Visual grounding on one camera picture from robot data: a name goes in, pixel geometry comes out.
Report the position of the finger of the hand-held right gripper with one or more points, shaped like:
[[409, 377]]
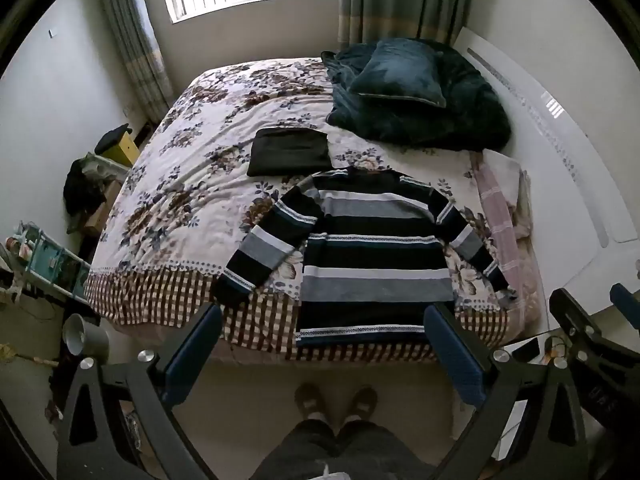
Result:
[[627, 305], [575, 317]]

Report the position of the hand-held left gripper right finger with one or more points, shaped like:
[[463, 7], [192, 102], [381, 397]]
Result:
[[455, 355]]

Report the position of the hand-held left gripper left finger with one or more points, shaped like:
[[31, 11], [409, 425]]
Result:
[[192, 350]]

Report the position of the striped knit sweater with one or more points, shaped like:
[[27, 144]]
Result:
[[375, 255]]

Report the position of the dark clothes heap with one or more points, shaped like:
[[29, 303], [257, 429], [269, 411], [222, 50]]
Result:
[[82, 190]]

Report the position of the white nightstand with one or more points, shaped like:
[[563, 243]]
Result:
[[510, 355]]

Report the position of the black phone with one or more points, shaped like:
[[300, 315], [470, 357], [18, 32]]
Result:
[[527, 350]]

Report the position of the brown slipper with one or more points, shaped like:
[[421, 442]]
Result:
[[361, 401], [310, 400]]

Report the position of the grey waste bin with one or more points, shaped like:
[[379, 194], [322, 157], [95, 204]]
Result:
[[87, 340]]

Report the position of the pink striped cloth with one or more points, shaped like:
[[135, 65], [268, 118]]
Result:
[[500, 210]]

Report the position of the person's dark trousers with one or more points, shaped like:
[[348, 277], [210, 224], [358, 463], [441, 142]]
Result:
[[340, 450]]

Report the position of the white headboard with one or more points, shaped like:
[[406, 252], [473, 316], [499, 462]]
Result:
[[550, 160]]

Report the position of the teal storage rack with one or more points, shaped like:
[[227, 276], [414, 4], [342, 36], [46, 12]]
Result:
[[55, 260]]

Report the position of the cardboard box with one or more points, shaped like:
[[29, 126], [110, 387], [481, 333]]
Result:
[[102, 210]]

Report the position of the floral plaid bed blanket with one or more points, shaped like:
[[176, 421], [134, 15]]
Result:
[[200, 170]]

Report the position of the yellow box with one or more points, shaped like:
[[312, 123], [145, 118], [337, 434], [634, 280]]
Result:
[[127, 150]]

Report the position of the folded dark garment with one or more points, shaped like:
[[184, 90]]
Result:
[[290, 152]]

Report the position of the black bag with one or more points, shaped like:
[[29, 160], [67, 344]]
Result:
[[110, 140]]

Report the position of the dark teal duvet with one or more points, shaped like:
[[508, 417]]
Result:
[[465, 110]]

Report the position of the dark teal pillow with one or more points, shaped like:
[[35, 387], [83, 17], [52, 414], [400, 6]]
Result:
[[400, 72]]

